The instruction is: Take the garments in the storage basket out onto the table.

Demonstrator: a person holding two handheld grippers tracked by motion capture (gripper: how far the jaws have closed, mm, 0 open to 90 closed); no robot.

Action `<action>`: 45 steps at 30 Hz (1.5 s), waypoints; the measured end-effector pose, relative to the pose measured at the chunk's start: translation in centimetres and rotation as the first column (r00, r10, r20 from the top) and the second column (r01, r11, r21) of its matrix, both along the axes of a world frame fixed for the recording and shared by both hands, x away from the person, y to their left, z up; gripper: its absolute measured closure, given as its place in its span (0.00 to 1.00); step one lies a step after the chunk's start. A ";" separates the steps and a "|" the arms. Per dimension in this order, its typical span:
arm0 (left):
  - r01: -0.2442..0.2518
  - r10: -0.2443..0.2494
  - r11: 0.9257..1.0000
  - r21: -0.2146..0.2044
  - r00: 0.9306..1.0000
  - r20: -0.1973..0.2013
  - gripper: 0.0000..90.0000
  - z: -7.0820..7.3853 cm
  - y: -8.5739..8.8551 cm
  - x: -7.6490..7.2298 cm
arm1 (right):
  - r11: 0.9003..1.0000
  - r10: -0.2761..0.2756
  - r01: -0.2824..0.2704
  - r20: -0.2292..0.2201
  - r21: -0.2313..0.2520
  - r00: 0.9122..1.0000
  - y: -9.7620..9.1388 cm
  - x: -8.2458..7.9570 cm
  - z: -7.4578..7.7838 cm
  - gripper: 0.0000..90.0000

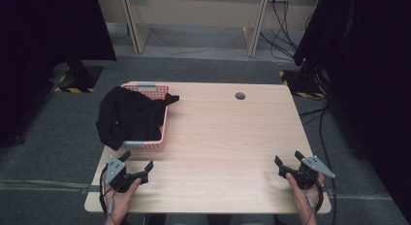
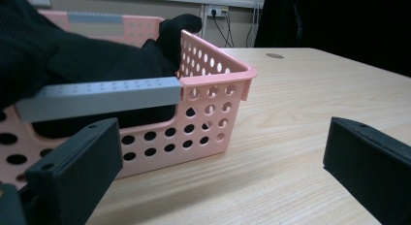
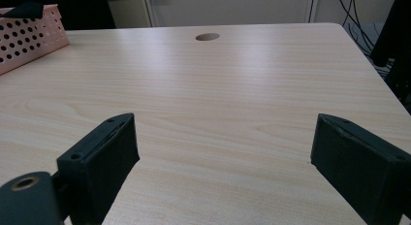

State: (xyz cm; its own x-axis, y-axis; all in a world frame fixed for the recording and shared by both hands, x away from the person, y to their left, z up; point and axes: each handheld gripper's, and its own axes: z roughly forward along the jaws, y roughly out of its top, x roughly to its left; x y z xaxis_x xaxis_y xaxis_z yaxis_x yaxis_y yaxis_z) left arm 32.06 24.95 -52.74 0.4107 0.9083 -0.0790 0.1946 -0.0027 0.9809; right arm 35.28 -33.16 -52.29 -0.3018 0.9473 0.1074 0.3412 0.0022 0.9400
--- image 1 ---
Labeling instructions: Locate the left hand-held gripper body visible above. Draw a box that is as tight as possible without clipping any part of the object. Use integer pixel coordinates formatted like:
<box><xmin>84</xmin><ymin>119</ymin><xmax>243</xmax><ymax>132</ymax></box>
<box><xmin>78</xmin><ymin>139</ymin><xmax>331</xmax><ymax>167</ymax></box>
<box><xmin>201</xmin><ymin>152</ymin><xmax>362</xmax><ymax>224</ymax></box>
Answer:
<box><xmin>105</xmin><ymin>155</ymin><xmax>143</xmax><ymax>194</ymax></box>

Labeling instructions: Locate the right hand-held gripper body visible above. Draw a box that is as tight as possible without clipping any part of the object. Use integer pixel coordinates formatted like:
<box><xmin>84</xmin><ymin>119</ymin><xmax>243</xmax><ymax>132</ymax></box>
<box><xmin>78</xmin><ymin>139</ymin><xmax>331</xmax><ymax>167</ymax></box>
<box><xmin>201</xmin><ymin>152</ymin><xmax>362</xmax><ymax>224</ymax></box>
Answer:
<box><xmin>290</xmin><ymin>154</ymin><xmax>336</xmax><ymax>191</ymax></box>

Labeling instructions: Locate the pink perforated plastic basket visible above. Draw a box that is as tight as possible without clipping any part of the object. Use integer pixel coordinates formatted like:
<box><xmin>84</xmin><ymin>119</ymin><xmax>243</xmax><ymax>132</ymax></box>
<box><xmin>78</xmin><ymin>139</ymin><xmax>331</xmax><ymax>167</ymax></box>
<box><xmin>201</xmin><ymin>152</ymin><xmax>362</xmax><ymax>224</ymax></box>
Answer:
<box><xmin>119</xmin><ymin>81</ymin><xmax>172</xmax><ymax>152</ymax></box>

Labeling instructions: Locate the black cloth garment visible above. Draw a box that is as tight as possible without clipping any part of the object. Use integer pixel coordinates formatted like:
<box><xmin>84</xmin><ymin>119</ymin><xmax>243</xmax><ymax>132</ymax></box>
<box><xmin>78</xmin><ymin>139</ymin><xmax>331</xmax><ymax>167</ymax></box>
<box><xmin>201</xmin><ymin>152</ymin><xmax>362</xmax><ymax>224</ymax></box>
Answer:
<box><xmin>95</xmin><ymin>85</ymin><xmax>180</xmax><ymax>151</ymax></box>

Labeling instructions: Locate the person's left hand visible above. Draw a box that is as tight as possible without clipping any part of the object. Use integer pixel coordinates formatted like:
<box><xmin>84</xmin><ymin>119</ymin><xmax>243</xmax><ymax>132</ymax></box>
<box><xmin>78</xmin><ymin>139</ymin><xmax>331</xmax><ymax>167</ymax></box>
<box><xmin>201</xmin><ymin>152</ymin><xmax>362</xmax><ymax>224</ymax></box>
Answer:
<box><xmin>104</xmin><ymin>177</ymin><xmax>142</xmax><ymax>220</ymax></box>

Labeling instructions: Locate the person's right hand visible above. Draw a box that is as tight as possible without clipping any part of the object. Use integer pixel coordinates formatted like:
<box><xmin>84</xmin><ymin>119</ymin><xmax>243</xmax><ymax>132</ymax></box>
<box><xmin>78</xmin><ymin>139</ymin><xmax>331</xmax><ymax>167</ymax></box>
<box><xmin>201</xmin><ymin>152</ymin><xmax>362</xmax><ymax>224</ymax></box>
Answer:
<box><xmin>285</xmin><ymin>172</ymin><xmax>326</xmax><ymax>220</ymax></box>

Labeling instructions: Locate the black stand base striped tape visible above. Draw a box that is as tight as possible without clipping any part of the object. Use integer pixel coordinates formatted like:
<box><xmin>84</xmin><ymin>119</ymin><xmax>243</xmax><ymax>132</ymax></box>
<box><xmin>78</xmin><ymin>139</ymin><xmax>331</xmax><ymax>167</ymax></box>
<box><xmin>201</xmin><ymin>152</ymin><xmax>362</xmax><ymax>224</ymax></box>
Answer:
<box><xmin>51</xmin><ymin>61</ymin><xmax>105</xmax><ymax>94</ymax></box>
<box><xmin>278</xmin><ymin>67</ymin><xmax>327</xmax><ymax>100</ymax></box>

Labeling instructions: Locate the black curtain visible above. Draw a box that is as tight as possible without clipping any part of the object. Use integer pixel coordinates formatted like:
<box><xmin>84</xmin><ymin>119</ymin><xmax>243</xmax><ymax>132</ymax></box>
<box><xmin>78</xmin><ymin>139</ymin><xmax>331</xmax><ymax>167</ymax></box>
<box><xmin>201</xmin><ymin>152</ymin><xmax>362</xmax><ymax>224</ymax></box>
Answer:
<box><xmin>292</xmin><ymin>0</ymin><xmax>411</xmax><ymax>221</ymax></box>
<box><xmin>0</xmin><ymin>0</ymin><xmax>117</xmax><ymax>147</ymax></box>

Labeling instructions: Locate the left hand-held gripper cable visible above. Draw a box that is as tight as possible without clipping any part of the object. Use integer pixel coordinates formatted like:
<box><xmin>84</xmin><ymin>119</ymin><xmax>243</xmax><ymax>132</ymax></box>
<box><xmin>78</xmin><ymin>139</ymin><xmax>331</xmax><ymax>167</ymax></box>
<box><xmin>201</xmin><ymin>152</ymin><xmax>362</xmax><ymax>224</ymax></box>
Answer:
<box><xmin>99</xmin><ymin>164</ymin><xmax>116</xmax><ymax>217</ymax></box>

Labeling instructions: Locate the hand-held gripper cable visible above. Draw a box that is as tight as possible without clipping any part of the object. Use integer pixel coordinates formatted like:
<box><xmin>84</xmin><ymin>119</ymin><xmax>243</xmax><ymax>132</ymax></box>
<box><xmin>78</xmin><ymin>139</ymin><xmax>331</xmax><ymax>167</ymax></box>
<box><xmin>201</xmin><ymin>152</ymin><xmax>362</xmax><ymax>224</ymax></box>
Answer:
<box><xmin>304</xmin><ymin>180</ymin><xmax>325</xmax><ymax>217</ymax></box>
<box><xmin>99</xmin><ymin>164</ymin><xmax>116</xmax><ymax>217</ymax></box>

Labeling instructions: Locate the right hand-held gripper cable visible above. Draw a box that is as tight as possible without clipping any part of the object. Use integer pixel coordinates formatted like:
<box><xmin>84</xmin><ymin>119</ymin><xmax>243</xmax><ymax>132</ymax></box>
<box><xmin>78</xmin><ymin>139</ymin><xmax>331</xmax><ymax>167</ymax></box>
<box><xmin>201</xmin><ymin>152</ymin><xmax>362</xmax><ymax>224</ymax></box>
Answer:
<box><xmin>304</xmin><ymin>180</ymin><xmax>325</xmax><ymax>217</ymax></box>

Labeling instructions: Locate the black floor cable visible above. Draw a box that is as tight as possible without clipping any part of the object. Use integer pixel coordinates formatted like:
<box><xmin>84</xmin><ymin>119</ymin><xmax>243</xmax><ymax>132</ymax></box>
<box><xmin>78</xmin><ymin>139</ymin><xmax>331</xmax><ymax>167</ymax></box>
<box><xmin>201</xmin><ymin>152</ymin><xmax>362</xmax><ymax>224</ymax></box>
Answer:
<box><xmin>299</xmin><ymin>100</ymin><xmax>337</xmax><ymax>225</ymax></box>

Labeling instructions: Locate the black power cables bundle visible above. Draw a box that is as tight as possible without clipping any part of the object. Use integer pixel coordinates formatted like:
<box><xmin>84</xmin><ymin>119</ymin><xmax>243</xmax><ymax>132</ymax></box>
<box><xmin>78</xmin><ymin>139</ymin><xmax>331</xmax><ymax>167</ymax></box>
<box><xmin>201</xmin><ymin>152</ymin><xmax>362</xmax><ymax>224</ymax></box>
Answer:
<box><xmin>259</xmin><ymin>0</ymin><xmax>313</xmax><ymax>63</ymax></box>

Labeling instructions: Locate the thin grey floor cable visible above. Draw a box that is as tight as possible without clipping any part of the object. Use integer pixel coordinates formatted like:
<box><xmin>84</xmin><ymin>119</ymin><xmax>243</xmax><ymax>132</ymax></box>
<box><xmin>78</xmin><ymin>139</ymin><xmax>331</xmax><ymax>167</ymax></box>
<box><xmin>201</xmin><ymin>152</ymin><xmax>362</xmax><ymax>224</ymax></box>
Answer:
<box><xmin>147</xmin><ymin>30</ymin><xmax>251</xmax><ymax>58</ymax></box>

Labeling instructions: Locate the beige wooden desk frame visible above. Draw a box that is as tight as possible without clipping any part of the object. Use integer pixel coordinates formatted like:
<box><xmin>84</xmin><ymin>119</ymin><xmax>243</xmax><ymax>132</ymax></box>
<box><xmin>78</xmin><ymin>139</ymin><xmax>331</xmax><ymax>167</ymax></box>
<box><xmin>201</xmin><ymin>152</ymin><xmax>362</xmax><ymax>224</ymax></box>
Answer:
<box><xmin>95</xmin><ymin>0</ymin><xmax>324</xmax><ymax>58</ymax></box>

